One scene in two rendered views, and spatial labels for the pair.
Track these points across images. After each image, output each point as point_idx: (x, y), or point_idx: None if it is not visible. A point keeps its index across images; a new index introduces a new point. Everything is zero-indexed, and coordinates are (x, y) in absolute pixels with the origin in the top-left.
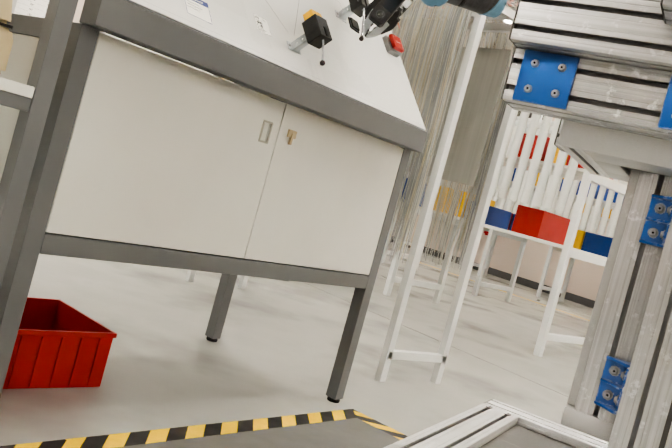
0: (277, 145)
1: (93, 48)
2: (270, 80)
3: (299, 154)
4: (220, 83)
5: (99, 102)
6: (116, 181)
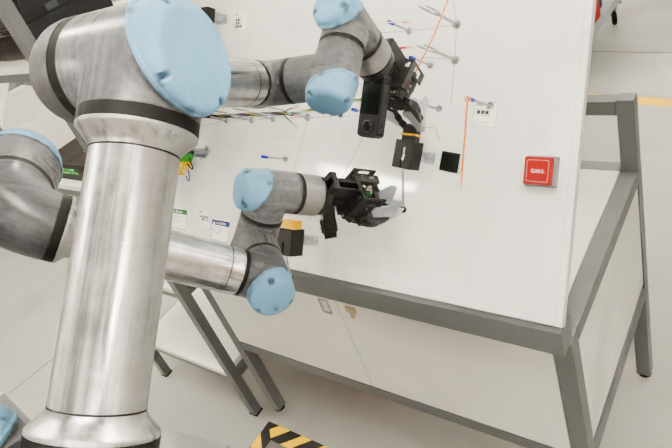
0: (343, 316)
1: None
2: None
3: (372, 325)
4: None
5: None
6: (251, 324)
